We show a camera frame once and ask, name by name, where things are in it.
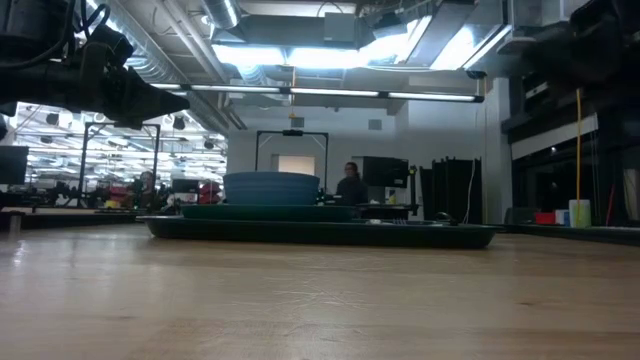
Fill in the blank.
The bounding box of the black curtain partition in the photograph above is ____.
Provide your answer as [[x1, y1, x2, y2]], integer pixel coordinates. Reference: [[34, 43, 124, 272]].
[[418, 157, 484, 225]]

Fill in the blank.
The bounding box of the green plastic plate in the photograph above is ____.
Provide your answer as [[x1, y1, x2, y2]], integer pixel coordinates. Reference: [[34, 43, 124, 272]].
[[180, 203, 357, 224]]

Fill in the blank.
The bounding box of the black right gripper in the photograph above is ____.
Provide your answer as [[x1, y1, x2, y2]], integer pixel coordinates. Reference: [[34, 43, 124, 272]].
[[522, 0, 640, 89]]

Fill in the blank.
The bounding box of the long ceiling tube light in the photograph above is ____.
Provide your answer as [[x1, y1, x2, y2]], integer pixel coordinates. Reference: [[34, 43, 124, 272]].
[[149, 82, 485, 104]]

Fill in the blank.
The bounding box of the blue plastic bowl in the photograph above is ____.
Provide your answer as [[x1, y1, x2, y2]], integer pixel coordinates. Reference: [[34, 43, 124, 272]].
[[222, 171, 321, 206]]

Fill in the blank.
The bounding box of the dark green serving tray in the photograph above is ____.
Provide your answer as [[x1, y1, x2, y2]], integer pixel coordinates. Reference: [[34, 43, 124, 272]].
[[137, 214, 503, 250]]

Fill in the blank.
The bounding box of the black monitor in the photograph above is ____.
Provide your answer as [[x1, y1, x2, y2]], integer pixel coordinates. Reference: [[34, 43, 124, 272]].
[[360, 155, 411, 189], [0, 145, 30, 186]]

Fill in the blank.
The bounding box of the grey ceiling-mounted box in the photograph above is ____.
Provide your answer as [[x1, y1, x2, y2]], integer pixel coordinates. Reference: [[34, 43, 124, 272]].
[[323, 12, 375, 46]]

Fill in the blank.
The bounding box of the metal fork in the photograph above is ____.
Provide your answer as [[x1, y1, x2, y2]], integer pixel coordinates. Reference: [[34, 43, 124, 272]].
[[391, 211, 459, 226]]

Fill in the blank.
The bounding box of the person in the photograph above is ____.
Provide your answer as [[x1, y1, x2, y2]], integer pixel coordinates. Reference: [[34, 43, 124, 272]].
[[334, 161, 370, 206], [134, 170, 157, 211]]

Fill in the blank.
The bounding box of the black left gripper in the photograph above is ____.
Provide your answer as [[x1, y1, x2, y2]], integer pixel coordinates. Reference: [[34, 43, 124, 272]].
[[0, 24, 191, 132]]

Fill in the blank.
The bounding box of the pale green paper cup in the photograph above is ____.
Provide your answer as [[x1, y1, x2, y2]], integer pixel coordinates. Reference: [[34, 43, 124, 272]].
[[568, 199, 592, 229]]

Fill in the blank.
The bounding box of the round silver air duct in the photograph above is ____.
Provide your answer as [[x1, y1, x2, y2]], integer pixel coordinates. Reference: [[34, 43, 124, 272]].
[[202, 0, 241, 30]]

